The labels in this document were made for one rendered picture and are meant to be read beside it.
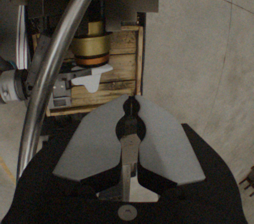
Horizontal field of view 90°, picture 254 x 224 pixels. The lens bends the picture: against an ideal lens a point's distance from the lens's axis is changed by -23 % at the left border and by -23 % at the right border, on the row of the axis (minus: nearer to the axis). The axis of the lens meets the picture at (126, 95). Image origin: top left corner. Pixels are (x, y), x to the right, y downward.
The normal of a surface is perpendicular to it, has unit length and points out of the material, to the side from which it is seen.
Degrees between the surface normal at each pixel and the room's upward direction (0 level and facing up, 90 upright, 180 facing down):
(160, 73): 0
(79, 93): 0
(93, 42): 7
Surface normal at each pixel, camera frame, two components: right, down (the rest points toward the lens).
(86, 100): 0.25, 0.45
